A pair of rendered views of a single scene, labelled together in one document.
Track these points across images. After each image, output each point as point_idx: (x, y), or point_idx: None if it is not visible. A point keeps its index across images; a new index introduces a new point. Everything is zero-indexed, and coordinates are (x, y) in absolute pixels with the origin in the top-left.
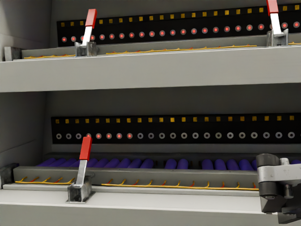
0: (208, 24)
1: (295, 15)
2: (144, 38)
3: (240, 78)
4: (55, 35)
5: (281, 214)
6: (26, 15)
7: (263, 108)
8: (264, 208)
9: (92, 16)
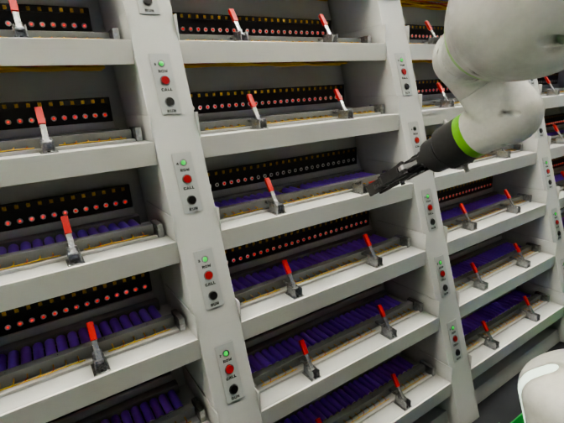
0: (282, 97)
1: (325, 92)
2: (244, 107)
3: (338, 135)
4: None
5: (373, 190)
6: None
7: (315, 149)
8: (388, 182)
9: (253, 99)
